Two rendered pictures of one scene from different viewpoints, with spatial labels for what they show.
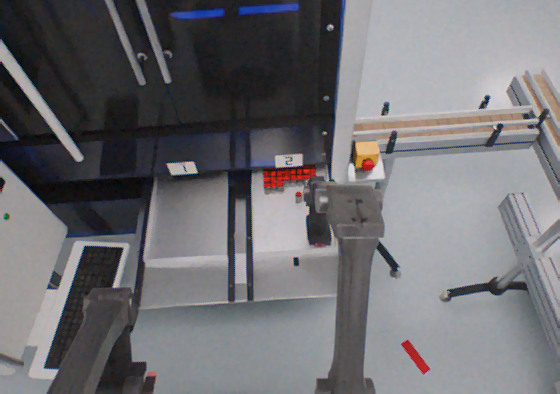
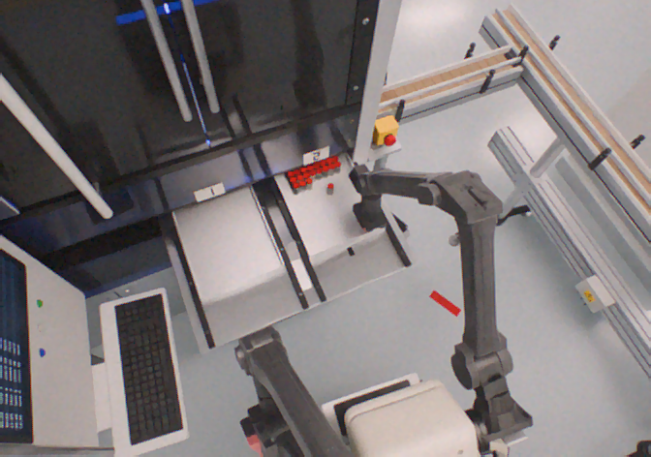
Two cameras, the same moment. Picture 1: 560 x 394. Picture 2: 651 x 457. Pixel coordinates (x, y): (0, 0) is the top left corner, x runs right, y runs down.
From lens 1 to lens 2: 0.38 m
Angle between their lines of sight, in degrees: 16
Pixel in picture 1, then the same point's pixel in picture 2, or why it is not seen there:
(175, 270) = (236, 297)
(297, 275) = (356, 263)
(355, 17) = (389, 7)
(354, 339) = (488, 302)
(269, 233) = (315, 231)
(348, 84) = (377, 70)
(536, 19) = not seen: outside the picture
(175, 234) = (220, 261)
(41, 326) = (105, 406)
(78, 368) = (309, 407)
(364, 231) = (488, 212)
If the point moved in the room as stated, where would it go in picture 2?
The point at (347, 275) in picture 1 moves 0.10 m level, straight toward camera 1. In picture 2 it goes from (478, 252) to (490, 305)
